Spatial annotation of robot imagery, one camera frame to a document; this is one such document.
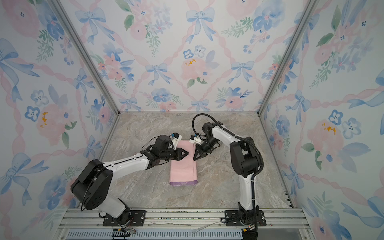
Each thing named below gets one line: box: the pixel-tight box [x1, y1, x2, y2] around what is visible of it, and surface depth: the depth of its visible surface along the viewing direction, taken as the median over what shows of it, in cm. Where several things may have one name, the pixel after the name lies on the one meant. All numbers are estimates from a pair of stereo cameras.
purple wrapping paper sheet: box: [169, 140, 198, 186], surface depth 85 cm
